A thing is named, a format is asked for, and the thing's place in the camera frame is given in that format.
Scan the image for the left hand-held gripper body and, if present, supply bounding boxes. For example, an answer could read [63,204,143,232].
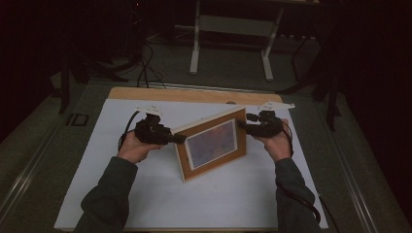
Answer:
[133,104,173,146]

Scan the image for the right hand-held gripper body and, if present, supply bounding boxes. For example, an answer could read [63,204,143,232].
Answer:
[246,101,296,139]

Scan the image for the wooden picture frame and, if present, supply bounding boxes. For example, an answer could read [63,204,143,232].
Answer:
[170,105,248,183]

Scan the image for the person's right hand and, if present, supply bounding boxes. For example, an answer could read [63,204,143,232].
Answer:
[254,117,293,163]

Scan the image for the person's left hand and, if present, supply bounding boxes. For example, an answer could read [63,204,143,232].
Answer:
[117,129,164,164]

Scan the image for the black metal stand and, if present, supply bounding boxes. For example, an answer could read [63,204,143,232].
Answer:
[57,48,90,115]
[310,64,343,132]

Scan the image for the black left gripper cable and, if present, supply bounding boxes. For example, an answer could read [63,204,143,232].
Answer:
[118,110,142,151]

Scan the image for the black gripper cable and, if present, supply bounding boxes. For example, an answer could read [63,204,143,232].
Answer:
[118,110,142,151]
[276,120,323,225]

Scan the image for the aluminium floor rail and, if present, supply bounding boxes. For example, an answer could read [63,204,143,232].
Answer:
[325,127,378,233]
[145,82,276,94]
[0,127,67,224]

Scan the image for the black floor cables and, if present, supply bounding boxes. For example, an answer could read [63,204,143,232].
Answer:
[134,40,167,90]

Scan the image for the black rectangular floor bracket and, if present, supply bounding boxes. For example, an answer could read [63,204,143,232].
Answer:
[65,113,90,127]

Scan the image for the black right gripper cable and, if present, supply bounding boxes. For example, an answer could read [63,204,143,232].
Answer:
[276,120,323,225]

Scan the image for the white desk frame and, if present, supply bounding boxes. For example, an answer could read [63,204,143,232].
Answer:
[189,0,322,82]

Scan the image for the thin black cable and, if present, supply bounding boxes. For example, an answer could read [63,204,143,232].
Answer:
[318,192,341,233]

